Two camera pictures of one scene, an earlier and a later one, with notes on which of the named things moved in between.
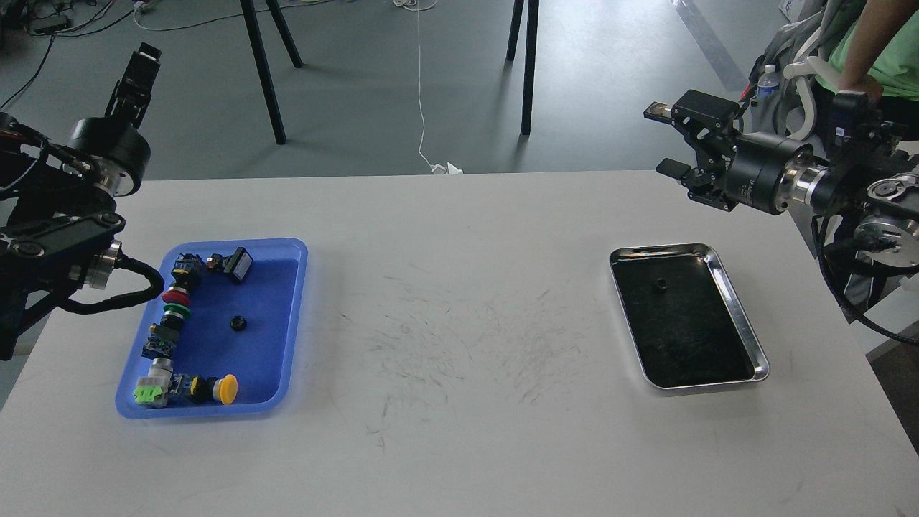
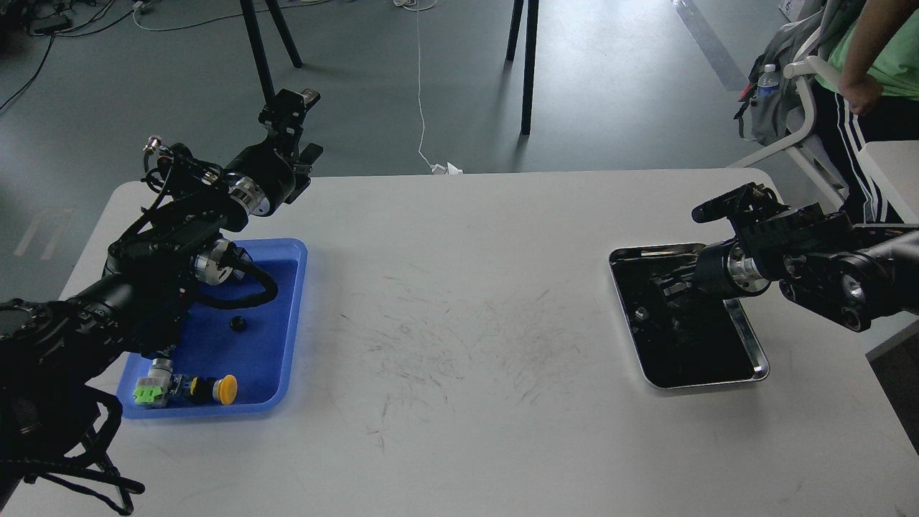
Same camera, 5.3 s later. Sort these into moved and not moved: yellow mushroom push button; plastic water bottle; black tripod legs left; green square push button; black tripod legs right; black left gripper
Moved: black left gripper
Not moved: black tripod legs left; yellow mushroom push button; black tripod legs right; plastic water bottle; green square push button
